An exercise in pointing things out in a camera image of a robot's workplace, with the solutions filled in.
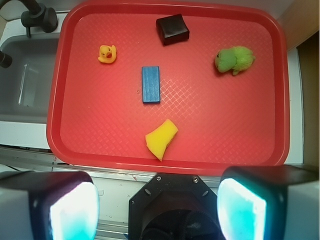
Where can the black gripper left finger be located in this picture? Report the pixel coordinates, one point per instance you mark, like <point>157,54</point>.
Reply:
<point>48,206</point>

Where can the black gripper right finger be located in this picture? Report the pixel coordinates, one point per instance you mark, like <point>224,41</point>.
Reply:
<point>269,203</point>

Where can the yellow sponge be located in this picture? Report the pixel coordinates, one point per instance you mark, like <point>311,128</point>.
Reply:
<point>159,139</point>

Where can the grey plastic sink basin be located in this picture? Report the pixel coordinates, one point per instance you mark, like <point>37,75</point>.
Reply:
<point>25,86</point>

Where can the red plastic tray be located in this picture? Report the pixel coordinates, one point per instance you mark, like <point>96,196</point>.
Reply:
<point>96,112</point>

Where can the blue rectangular block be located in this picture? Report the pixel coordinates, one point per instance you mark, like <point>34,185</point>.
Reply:
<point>151,84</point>

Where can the yellow rubber duck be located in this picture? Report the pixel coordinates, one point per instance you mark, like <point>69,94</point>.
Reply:
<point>107,54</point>

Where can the brown cardboard panel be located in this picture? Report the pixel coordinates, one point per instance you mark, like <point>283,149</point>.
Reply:
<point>296,20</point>

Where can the grey toy faucet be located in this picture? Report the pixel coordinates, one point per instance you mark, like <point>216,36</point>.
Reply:
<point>38,15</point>

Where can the black rectangular block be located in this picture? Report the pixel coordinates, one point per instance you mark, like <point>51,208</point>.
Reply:
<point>172,29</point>

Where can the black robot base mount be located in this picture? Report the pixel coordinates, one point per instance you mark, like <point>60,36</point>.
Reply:
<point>174,207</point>

